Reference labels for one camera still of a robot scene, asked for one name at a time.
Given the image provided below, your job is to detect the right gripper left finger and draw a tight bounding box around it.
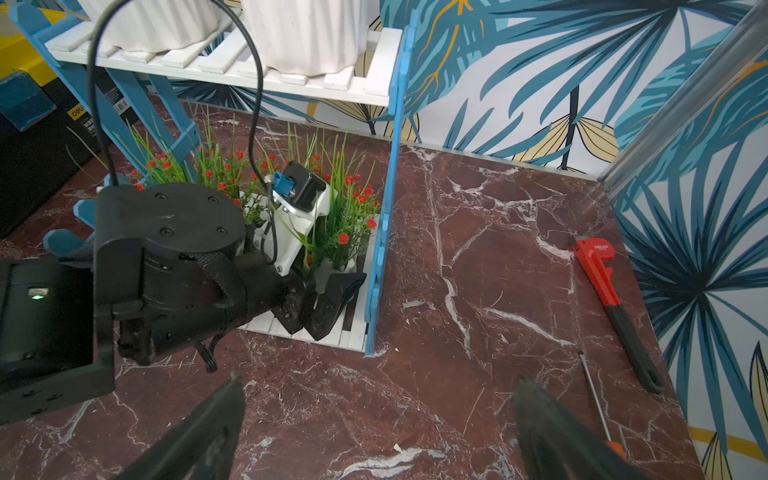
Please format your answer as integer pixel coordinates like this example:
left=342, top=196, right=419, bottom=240
left=117, top=374, right=246, bottom=479

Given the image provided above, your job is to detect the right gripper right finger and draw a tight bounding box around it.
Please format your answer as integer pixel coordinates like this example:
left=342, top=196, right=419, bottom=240
left=512, top=377, right=644, bottom=480

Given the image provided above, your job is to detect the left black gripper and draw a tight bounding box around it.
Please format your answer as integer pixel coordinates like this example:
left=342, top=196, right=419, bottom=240
left=117, top=252, right=366, bottom=372

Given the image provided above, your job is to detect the red flower pot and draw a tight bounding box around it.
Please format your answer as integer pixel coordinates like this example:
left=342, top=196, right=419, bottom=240
left=131, top=123, right=267, bottom=227
left=261, top=124, right=381, bottom=279

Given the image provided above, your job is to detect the pink flower pot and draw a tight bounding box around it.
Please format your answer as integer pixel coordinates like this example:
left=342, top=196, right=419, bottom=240
left=241, top=0, right=373, bottom=77
left=98, top=0, right=228, bottom=53

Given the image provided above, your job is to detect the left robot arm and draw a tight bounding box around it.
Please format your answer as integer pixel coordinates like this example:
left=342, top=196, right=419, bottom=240
left=1, top=183, right=365, bottom=424

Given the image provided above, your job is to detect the red pipe wrench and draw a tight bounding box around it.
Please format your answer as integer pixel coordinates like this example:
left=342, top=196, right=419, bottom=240
left=571, top=236, right=664, bottom=394

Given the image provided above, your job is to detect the yellow black toolbox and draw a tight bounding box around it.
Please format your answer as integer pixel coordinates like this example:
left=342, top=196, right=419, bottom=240
left=1, top=5, right=99, bottom=238

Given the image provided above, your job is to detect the orange handled screwdriver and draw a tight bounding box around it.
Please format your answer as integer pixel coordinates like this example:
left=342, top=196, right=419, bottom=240
left=578, top=350, right=627, bottom=460

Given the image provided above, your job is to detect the right corner metal post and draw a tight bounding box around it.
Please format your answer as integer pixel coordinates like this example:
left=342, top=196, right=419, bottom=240
left=598, top=1, right=767, bottom=198

